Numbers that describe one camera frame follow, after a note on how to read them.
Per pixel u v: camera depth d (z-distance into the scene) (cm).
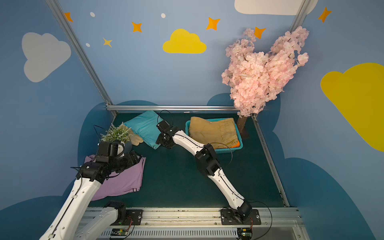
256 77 62
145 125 108
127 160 66
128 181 83
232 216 73
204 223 74
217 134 99
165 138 75
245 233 73
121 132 89
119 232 72
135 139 104
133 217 75
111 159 56
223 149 93
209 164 64
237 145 90
